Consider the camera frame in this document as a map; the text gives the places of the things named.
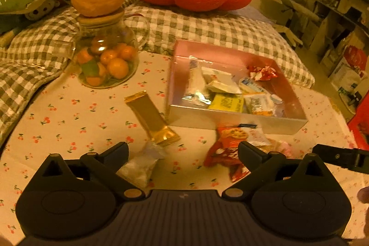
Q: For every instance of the red foil candy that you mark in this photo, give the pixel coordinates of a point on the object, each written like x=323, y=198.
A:
x=263, y=73

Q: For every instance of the yellow snack packet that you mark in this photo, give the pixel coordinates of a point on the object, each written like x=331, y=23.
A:
x=227, y=102

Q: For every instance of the translucent long snack packet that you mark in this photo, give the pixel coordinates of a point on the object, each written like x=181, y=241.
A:
x=194, y=78

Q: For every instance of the pile of small tangerines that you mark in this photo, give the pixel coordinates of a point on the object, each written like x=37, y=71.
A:
x=116, y=67

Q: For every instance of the gold snack bar packet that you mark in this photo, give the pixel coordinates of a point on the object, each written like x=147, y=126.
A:
x=147, y=113

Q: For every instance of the cluttered shelf unit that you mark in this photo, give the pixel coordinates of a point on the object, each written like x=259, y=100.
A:
x=337, y=12

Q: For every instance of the silver box with pink inside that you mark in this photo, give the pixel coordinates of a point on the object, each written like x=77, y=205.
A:
x=201, y=119

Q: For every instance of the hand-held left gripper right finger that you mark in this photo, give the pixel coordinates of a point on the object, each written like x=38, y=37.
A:
x=248, y=154

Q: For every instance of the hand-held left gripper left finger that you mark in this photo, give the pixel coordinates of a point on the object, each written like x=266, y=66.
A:
x=115, y=152

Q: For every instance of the grey plush toy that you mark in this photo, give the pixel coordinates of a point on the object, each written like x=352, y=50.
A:
x=37, y=11

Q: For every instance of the green checked quilt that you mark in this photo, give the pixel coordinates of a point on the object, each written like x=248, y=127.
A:
x=34, y=44

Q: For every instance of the person's right hand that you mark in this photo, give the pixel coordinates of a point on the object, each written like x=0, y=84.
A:
x=364, y=194

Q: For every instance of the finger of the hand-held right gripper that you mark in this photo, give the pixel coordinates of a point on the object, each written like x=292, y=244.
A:
x=337, y=155

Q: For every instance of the glass jug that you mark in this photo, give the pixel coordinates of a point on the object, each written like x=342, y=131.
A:
x=115, y=32

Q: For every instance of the long white and blue packet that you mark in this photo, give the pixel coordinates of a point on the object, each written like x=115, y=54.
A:
x=256, y=100

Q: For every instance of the red bag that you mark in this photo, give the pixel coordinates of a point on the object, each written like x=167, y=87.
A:
x=360, y=130

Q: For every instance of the white labelled snack packet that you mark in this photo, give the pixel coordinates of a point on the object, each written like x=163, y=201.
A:
x=219, y=84

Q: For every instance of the cherry print sheet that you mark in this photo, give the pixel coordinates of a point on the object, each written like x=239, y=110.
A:
x=86, y=125

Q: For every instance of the red-brown snack packet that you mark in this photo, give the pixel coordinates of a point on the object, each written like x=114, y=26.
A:
x=222, y=153

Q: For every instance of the silver foil snack packet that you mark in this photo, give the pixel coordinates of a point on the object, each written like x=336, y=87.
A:
x=138, y=168

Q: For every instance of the wooden jug lid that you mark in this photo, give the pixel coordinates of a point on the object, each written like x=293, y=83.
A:
x=101, y=19

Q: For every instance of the pink candy wrapper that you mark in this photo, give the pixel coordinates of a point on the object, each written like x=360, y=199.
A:
x=281, y=145

